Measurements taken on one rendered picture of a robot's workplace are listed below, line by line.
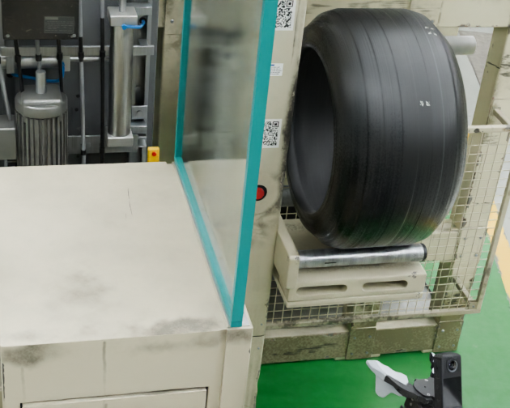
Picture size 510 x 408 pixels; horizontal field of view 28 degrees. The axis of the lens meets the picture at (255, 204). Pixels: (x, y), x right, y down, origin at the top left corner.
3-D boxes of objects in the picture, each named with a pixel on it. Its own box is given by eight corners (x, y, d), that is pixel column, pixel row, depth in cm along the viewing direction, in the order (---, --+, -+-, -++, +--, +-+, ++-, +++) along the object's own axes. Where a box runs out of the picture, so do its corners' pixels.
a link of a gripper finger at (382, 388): (354, 388, 191) (398, 410, 188) (362, 363, 188) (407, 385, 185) (360, 380, 193) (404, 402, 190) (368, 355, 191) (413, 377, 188)
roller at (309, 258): (291, 272, 246) (294, 257, 244) (287, 261, 250) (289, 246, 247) (425, 264, 255) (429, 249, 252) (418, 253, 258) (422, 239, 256)
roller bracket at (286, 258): (285, 291, 244) (289, 257, 239) (248, 203, 276) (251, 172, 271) (298, 290, 245) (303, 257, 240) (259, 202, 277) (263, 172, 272)
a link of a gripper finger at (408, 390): (380, 384, 186) (424, 407, 183) (383, 378, 185) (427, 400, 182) (389, 372, 190) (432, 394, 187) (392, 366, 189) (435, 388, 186)
